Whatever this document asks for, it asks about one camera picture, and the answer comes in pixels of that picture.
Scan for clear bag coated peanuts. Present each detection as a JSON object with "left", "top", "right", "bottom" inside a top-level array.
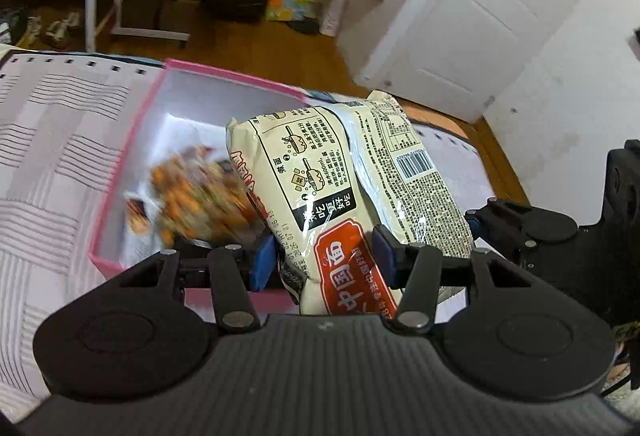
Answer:
[{"left": 125, "top": 144, "right": 264, "bottom": 251}]

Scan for beige instant noodle pack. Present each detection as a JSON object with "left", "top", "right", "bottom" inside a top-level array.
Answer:
[{"left": 227, "top": 91, "right": 473, "bottom": 317}]

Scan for pink storage box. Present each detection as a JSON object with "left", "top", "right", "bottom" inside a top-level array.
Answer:
[{"left": 88, "top": 58, "right": 321, "bottom": 317}]

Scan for patterned bed sheet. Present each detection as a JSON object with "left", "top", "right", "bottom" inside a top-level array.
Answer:
[{"left": 0, "top": 44, "right": 497, "bottom": 417}]

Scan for white door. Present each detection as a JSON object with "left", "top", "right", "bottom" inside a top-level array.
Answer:
[{"left": 354, "top": 0, "right": 579, "bottom": 122}]

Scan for colourful gift bag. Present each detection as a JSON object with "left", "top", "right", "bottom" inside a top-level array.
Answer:
[{"left": 265, "top": 0, "right": 319, "bottom": 22}]

